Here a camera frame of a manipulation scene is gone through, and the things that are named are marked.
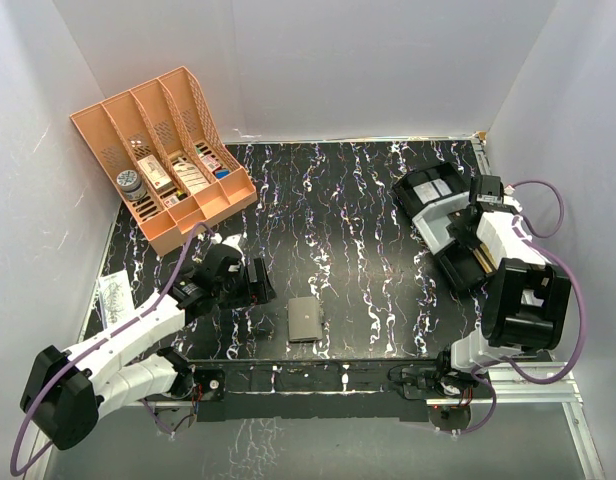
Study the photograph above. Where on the black and white tray set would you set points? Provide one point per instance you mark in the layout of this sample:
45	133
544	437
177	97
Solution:
438	220

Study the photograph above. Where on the small round patterned tin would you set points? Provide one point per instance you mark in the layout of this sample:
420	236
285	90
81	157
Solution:
131	185

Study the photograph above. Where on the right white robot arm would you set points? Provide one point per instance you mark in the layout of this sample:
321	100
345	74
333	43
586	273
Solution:
527	295

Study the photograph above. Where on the blue small item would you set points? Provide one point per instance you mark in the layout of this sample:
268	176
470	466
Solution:
222	173

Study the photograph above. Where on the small pink white packet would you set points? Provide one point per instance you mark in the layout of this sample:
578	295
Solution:
208	159

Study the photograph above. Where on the white printed paper sheet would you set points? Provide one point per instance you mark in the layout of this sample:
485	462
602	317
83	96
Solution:
115	298

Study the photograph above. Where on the white label cards stack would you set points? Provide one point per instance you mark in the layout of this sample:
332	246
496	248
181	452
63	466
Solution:
189	174

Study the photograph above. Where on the orange plastic desk organizer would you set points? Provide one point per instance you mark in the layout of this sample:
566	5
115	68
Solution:
159	146

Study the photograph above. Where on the cards in black tray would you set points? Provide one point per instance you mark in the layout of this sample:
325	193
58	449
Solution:
432	190

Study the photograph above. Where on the gold card in tray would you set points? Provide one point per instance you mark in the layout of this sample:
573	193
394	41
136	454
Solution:
485	259

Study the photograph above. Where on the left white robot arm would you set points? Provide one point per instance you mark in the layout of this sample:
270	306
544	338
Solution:
69	391

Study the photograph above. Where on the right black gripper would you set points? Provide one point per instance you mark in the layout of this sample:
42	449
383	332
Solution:
468	243

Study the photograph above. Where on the grey leather card holder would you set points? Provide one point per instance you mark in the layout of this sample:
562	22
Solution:
304	319

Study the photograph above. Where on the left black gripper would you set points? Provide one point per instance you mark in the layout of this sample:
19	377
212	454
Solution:
260	292

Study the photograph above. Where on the white pink box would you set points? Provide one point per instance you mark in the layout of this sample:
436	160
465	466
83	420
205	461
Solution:
155	173

